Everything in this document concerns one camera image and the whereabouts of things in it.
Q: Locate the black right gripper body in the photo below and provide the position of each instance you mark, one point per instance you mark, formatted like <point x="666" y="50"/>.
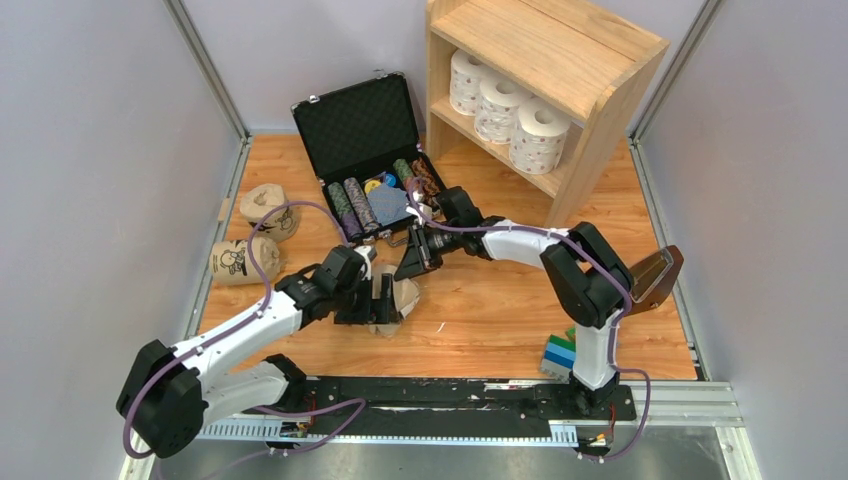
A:
<point x="440" y="242"/>

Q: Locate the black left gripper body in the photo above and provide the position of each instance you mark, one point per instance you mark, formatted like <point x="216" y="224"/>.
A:
<point x="354" y="302"/>

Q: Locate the brown roll labelled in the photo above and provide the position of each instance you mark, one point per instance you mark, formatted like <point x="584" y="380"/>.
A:
<point x="406" y="295"/>

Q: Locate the floral toilet roll two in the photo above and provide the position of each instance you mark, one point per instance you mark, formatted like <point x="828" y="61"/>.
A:
<point x="539" y="136"/>

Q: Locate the floral toilet roll one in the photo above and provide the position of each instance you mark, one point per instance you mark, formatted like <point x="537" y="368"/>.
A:
<point x="496" y="113"/>

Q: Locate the floral toilet roll three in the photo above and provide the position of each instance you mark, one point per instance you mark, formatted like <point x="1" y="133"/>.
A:
<point x="467" y="72"/>

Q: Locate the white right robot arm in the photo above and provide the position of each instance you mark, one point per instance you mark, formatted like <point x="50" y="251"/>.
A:
<point x="591" y="282"/>

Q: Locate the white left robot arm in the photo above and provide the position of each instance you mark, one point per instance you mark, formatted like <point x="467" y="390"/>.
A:
<point x="172" y="392"/>

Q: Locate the wooden shelf unit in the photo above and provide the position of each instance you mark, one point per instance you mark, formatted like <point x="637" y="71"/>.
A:
<point x="581" y="58"/>

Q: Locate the black poker chip case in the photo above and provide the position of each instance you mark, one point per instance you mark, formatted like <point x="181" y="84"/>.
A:
<point x="361" y="133"/>

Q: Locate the blue green block stack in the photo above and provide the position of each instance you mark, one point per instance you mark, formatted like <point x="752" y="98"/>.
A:
<point x="558" y="358"/>

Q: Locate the brown metronome with glass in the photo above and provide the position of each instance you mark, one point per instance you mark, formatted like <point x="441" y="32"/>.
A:
<point x="654" y="278"/>

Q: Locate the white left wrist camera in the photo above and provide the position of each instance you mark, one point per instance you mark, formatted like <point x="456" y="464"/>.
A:
<point x="368" y="253"/>

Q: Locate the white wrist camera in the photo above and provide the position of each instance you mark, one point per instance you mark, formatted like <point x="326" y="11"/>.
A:
<point x="368" y="253"/>
<point x="421" y="211"/>

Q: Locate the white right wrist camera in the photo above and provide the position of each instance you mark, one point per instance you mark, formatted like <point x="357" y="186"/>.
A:
<point x="421" y="211"/>

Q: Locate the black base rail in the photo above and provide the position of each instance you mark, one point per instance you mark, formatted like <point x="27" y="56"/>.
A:
<point x="448" y="408"/>

